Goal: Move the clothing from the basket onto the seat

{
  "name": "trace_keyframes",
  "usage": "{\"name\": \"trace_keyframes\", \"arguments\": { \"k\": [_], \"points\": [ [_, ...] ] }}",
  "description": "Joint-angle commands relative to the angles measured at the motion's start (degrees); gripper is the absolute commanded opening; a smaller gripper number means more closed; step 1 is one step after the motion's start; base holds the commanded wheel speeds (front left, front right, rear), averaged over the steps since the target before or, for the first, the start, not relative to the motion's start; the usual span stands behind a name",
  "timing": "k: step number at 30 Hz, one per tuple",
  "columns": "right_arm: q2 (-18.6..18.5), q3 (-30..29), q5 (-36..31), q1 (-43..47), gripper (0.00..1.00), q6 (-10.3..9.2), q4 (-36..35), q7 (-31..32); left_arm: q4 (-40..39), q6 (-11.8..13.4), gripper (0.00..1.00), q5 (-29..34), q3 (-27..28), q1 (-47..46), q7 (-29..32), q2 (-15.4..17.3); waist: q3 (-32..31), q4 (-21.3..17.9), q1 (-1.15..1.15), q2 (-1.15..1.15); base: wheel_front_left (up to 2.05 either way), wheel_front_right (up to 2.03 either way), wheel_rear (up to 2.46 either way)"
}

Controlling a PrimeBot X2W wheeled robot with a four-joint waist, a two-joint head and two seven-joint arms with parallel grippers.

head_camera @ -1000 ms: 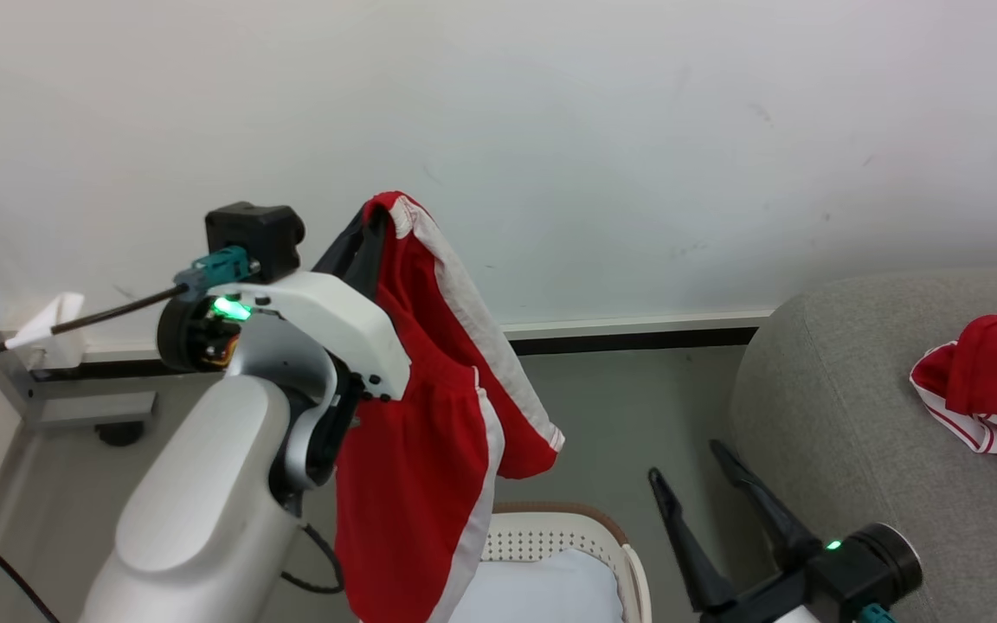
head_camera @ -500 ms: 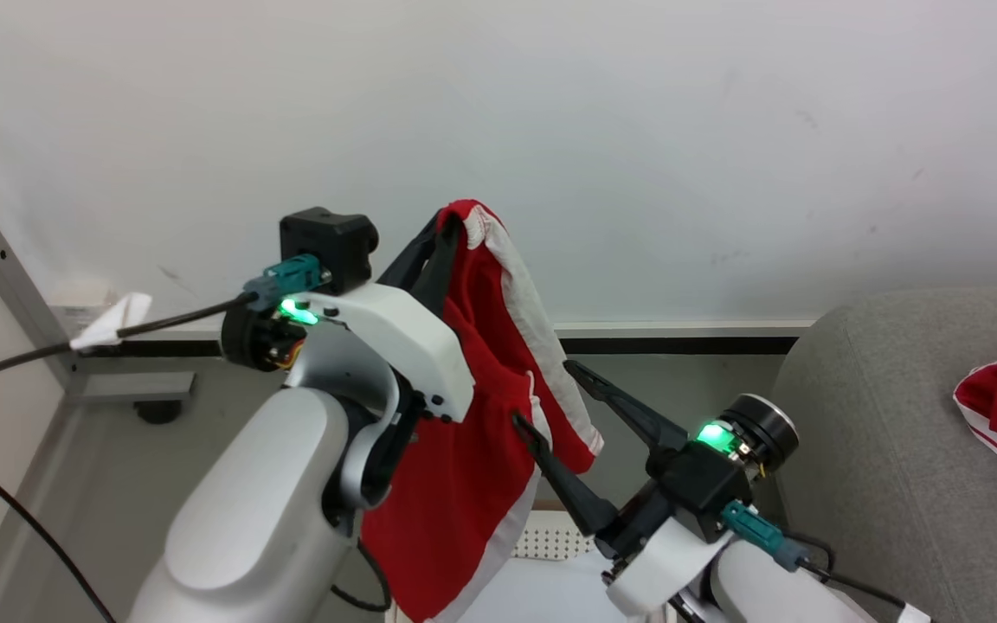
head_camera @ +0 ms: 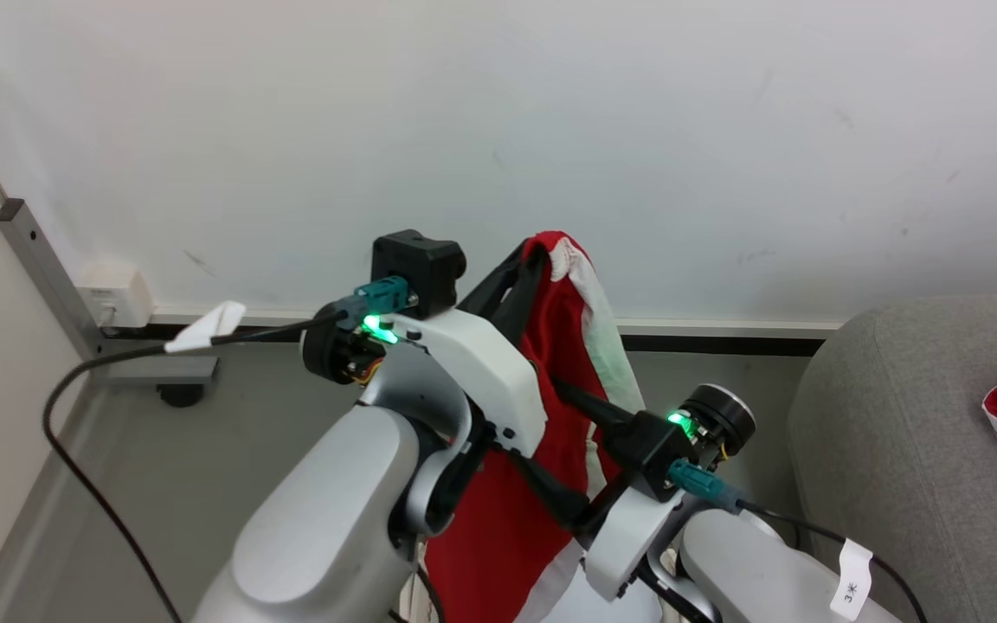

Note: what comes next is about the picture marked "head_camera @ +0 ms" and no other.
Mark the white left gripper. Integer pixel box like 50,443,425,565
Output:
364,244,640,457

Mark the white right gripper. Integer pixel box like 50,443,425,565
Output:
511,448,683,603

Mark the grey fabric sofa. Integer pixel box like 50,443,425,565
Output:
788,295,997,623

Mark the white and black baseboard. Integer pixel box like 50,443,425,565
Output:
109,304,847,358

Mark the teal right cable connector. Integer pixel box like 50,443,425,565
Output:
666,458,747,513

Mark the teal cable connector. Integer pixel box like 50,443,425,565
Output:
338,276,410,330
666,458,747,513

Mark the teal left cable connector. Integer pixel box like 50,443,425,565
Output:
338,276,410,330

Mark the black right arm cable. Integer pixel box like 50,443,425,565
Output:
736,498,930,623

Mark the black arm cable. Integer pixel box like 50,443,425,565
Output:
736,498,930,623
42,311,352,623

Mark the white cable tag with print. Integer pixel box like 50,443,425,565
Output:
828,537,874,622

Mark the blank white cable tag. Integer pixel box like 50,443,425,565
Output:
164,300,248,355

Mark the black round frame foot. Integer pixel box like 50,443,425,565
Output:
158,382,206,408

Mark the white wall socket box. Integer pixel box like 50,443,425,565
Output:
75,261,156,331

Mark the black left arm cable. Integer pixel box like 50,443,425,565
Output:
42,311,352,623

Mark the grey metal frame bar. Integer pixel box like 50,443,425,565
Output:
0,198,219,387

